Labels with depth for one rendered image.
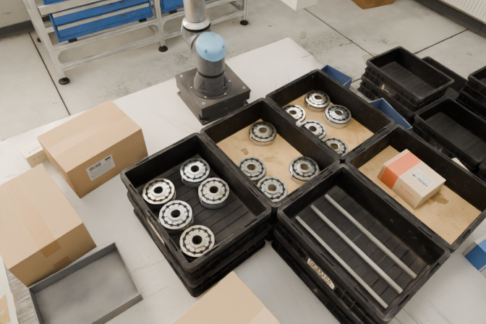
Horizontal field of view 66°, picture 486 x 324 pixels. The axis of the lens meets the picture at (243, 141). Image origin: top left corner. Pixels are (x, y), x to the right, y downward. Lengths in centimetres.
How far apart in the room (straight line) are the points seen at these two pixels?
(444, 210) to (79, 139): 128
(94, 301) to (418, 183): 107
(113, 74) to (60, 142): 174
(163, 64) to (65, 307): 225
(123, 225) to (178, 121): 53
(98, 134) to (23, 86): 188
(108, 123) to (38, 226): 44
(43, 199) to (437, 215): 126
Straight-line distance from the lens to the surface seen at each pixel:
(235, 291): 103
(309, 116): 152
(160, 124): 166
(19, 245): 128
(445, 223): 138
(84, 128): 150
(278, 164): 134
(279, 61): 201
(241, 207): 123
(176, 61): 320
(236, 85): 168
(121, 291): 128
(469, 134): 244
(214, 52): 150
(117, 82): 307
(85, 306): 130
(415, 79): 249
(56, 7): 288
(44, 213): 131
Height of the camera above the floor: 187
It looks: 48 degrees down
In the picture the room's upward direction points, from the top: 3 degrees clockwise
